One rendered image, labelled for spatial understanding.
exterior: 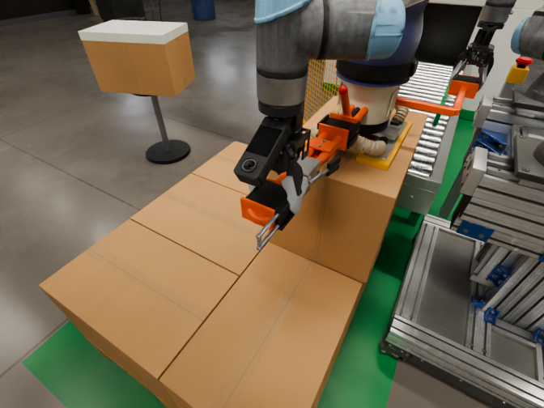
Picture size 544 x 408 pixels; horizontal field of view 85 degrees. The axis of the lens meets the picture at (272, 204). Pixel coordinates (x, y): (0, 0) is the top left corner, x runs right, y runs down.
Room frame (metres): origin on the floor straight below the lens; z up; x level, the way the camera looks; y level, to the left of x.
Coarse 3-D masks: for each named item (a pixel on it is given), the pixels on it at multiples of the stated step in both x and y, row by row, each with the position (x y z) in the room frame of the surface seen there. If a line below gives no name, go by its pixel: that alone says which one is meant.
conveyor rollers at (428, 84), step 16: (432, 64) 3.17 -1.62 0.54; (416, 80) 2.73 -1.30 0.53; (432, 80) 2.68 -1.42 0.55; (448, 80) 2.69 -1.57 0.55; (400, 96) 2.36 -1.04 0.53; (416, 96) 2.32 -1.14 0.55; (432, 96) 2.33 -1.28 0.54; (448, 96) 2.35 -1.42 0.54; (432, 128) 1.82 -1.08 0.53; (432, 144) 1.58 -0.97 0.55; (416, 160) 1.44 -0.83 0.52; (432, 160) 1.41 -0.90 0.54
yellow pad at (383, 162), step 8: (392, 120) 0.97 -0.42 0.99; (408, 128) 0.97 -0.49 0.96; (376, 136) 0.90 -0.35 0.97; (400, 136) 0.91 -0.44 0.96; (392, 144) 0.85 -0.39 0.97; (400, 144) 0.86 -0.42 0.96; (360, 152) 0.81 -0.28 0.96; (392, 152) 0.81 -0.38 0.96; (360, 160) 0.77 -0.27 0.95; (368, 160) 0.76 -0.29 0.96; (376, 160) 0.76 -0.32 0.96; (384, 160) 0.76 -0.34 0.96; (392, 160) 0.77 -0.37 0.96; (384, 168) 0.74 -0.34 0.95
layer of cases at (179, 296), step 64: (192, 192) 1.12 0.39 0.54; (128, 256) 0.73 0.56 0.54; (192, 256) 0.73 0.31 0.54; (256, 256) 0.74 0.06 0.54; (128, 320) 0.47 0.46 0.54; (192, 320) 0.47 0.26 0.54; (256, 320) 0.47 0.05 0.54; (320, 320) 0.47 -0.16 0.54; (192, 384) 0.28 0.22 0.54; (256, 384) 0.28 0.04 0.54; (320, 384) 0.28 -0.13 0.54
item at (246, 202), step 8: (264, 184) 0.47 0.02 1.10; (272, 184) 0.47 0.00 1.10; (280, 184) 0.47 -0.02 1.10; (256, 192) 0.44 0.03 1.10; (264, 192) 0.44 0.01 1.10; (272, 192) 0.44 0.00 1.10; (280, 192) 0.44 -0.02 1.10; (240, 200) 0.42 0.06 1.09; (248, 200) 0.42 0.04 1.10; (256, 200) 0.42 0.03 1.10; (264, 200) 0.42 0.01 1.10; (272, 200) 0.42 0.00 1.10; (280, 200) 0.42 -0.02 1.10; (248, 208) 0.42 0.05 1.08; (256, 208) 0.41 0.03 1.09; (264, 208) 0.40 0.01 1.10; (272, 208) 0.40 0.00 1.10; (272, 216) 0.39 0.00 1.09; (272, 224) 0.39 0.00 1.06
